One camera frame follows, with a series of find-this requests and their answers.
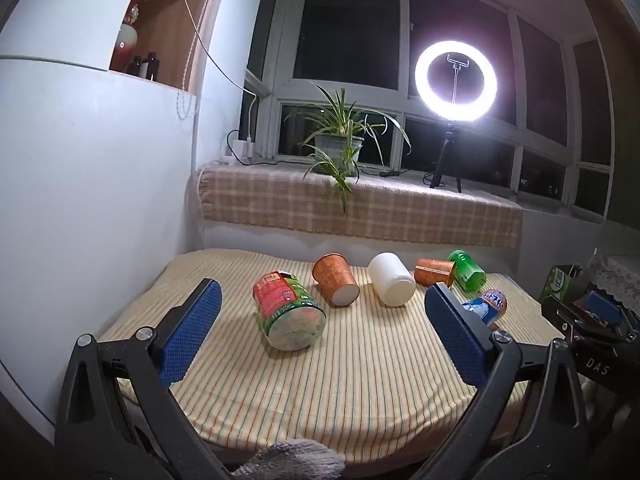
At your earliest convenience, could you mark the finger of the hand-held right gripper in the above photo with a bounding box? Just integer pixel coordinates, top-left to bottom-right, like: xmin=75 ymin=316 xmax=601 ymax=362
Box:
xmin=572 ymin=289 xmax=632 ymax=333
xmin=541 ymin=296 xmax=623 ymax=345

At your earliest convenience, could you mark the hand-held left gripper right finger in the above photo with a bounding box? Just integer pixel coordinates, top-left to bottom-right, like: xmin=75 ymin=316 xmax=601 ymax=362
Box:
xmin=422 ymin=282 xmax=594 ymax=480

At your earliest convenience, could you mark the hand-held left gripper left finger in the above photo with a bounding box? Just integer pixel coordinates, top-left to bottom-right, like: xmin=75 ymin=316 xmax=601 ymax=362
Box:
xmin=54 ymin=277 xmax=236 ymax=480

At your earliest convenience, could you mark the red and green noodle cup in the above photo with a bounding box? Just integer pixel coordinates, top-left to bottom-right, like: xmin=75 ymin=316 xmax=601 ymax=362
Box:
xmin=251 ymin=270 xmax=327 ymax=352

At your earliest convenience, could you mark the short orange paper cup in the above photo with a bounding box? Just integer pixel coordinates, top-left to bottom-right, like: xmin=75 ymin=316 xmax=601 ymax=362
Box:
xmin=414 ymin=258 xmax=457 ymax=289

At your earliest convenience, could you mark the white plastic cup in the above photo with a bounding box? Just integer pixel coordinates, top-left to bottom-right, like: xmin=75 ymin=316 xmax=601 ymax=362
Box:
xmin=368 ymin=252 xmax=416 ymax=307

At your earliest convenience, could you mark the tall orange paper cup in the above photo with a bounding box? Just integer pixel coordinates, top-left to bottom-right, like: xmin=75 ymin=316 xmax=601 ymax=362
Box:
xmin=312 ymin=253 xmax=361 ymax=308

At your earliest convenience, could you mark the green box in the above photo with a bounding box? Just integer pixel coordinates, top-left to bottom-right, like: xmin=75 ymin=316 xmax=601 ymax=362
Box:
xmin=541 ymin=265 xmax=583 ymax=303

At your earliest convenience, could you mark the white lace cloth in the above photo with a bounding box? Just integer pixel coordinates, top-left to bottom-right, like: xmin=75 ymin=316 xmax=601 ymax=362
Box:
xmin=585 ymin=252 xmax=640 ymax=306

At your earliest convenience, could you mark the yellow striped cloth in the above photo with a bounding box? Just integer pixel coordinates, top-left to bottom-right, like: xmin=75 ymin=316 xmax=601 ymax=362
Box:
xmin=97 ymin=249 xmax=566 ymax=466

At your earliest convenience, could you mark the plaid cloth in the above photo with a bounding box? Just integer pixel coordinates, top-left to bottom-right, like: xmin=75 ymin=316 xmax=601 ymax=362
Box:
xmin=197 ymin=162 xmax=523 ymax=250

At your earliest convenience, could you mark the black tripod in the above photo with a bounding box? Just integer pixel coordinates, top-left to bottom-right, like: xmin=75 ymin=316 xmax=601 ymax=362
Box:
xmin=429 ymin=121 xmax=463 ymax=193

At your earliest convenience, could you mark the white power adapter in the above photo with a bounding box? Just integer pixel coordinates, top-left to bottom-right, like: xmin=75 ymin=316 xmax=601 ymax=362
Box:
xmin=230 ymin=130 xmax=257 ymax=159

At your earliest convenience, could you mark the potted spider plant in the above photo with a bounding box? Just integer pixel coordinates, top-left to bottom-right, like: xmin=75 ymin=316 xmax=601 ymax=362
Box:
xmin=284 ymin=85 xmax=413 ymax=217

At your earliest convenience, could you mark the white framed window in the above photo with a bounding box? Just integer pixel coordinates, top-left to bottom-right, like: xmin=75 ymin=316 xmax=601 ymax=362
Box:
xmin=244 ymin=0 xmax=617 ymax=222

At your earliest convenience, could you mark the red and white vase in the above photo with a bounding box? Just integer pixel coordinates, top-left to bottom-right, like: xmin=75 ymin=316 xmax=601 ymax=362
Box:
xmin=110 ymin=22 xmax=138 ymax=73

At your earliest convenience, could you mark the red ornament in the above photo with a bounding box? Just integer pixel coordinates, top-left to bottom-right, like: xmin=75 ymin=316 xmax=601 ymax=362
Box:
xmin=127 ymin=0 xmax=152 ymax=26

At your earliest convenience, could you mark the black cable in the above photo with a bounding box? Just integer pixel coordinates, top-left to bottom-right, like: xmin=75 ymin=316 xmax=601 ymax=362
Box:
xmin=357 ymin=162 xmax=401 ymax=179

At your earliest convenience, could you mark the white beaded cord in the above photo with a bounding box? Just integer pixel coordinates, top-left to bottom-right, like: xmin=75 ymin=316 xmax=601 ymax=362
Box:
xmin=176 ymin=0 xmax=223 ymax=121

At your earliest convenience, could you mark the ring light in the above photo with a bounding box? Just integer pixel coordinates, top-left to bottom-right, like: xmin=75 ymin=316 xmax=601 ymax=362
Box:
xmin=414 ymin=40 xmax=499 ymax=123

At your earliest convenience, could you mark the white cable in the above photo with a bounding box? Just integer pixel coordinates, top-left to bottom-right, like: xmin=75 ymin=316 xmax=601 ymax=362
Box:
xmin=181 ymin=0 xmax=261 ymax=141

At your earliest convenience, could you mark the wooden wall shelf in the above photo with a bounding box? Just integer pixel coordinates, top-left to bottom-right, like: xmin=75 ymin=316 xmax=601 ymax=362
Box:
xmin=109 ymin=0 xmax=222 ymax=94

